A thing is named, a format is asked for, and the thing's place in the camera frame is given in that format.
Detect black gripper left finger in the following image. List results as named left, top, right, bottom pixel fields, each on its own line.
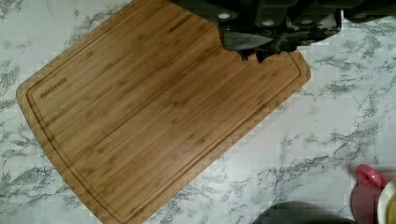
left=218, top=6, right=275, bottom=61

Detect dark canister with wooden lid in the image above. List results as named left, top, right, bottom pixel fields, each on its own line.
left=252, top=201, right=358, bottom=224

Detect yellow mug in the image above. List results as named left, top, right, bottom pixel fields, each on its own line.
left=377, top=179, right=396, bottom=224

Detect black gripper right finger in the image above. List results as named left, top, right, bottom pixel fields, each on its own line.
left=255, top=7, right=342, bottom=63

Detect pink red mug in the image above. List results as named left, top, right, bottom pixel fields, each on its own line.
left=350, top=164, right=388, bottom=224

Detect bamboo cutting board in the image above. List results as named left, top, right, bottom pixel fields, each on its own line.
left=17, top=0, right=310, bottom=224

